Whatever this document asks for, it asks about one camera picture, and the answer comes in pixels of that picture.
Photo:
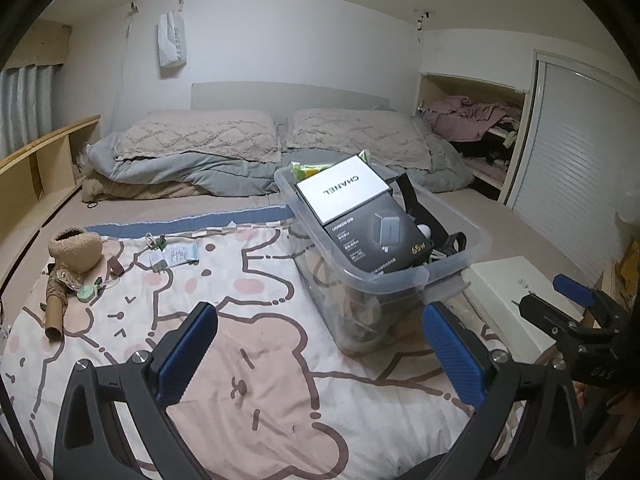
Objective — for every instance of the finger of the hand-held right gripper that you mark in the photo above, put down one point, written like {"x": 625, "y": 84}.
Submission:
{"x": 572, "y": 287}
{"x": 545, "y": 312}

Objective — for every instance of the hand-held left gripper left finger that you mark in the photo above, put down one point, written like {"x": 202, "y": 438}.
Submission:
{"x": 187, "y": 350}

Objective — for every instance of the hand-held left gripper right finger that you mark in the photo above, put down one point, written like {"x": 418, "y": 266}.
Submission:
{"x": 452, "y": 355}

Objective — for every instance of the clear plastic storage bin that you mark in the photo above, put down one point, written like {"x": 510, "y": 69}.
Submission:
{"x": 350, "y": 280}

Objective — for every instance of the black charger box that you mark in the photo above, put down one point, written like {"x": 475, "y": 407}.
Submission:
{"x": 375, "y": 240}

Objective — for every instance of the black and white gift box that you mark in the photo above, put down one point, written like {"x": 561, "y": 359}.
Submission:
{"x": 345, "y": 187}

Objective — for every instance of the flat white box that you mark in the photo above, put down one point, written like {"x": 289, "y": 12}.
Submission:
{"x": 500, "y": 285}

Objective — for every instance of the yellow cardboard box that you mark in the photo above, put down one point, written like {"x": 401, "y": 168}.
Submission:
{"x": 630, "y": 265}

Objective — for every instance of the cartoon printed blanket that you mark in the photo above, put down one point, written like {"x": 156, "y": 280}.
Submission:
{"x": 275, "y": 350}

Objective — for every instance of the white charger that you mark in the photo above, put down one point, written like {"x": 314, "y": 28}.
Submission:
{"x": 157, "y": 261}

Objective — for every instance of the white paper packet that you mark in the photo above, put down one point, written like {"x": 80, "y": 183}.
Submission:
{"x": 182, "y": 254}

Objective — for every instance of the small green clip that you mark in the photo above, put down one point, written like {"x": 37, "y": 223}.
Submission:
{"x": 160, "y": 244}

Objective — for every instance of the brown tape roll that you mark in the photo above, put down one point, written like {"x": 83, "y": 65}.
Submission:
{"x": 116, "y": 266}

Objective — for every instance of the mint green tape measure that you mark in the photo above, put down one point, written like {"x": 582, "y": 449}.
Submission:
{"x": 86, "y": 294}

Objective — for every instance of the white louvre door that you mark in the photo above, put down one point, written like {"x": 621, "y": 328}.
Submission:
{"x": 565, "y": 160}

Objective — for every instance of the white plastic adapter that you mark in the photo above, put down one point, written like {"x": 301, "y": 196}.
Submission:
{"x": 425, "y": 230}

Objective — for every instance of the cardboard tube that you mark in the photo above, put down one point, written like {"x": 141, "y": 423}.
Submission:
{"x": 54, "y": 310}

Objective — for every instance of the clear plastic wrap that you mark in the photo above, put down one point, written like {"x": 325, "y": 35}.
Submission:
{"x": 67, "y": 277}

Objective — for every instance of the beige bed sheet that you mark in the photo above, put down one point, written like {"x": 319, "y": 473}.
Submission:
{"x": 175, "y": 205}

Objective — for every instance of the beige plush slipper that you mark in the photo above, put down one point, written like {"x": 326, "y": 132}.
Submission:
{"x": 75, "y": 250}

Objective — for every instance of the dark clothes pile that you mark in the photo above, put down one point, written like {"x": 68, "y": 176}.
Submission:
{"x": 495, "y": 152}

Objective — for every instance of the beige fleece blanket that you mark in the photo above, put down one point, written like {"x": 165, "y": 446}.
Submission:
{"x": 130, "y": 190}

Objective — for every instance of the grey duvet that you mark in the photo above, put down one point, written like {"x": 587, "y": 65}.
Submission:
{"x": 200, "y": 175}

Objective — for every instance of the pink clothes pile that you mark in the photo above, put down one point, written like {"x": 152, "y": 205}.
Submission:
{"x": 460, "y": 115}

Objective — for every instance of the green dotted tissue pack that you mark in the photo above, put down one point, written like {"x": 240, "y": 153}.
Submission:
{"x": 302, "y": 172}

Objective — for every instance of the beige textured pillow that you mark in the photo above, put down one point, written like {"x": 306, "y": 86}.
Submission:
{"x": 200, "y": 132}
{"x": 360, "y": 132}

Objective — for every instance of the closet niche shelf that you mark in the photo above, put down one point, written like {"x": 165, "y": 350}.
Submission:
{"x": 425, "y": 95}

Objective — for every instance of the wooden bedside shelf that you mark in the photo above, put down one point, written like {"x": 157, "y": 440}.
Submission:
{"x": 50, "y": 132}

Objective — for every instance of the grey headboard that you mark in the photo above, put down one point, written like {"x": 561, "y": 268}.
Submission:
{"x": 290, "y": 95}

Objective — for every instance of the grey curtain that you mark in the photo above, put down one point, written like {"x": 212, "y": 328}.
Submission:
{"x": 25, "y": 105}

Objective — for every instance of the white paper bag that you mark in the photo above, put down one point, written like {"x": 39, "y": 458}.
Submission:
{"x": 170, "y": 40}

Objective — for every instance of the beige curtain valance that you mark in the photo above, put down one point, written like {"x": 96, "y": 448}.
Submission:
{"x": 50, "y": 42}

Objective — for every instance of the black wall clip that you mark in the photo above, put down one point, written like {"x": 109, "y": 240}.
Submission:
{"x": 421, "y": 17}

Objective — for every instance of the wall hook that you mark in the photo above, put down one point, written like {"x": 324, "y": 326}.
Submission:
{"x": 134, "y": 8}

